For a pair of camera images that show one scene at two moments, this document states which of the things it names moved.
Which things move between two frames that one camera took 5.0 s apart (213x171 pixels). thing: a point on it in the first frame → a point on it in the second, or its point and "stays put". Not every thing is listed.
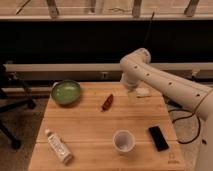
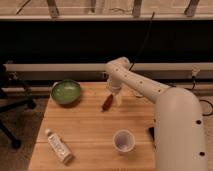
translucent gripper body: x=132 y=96 → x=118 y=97
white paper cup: x=123 y=140 stays put
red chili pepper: x=108 y=103 stays put
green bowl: x=65 y=91 stays put
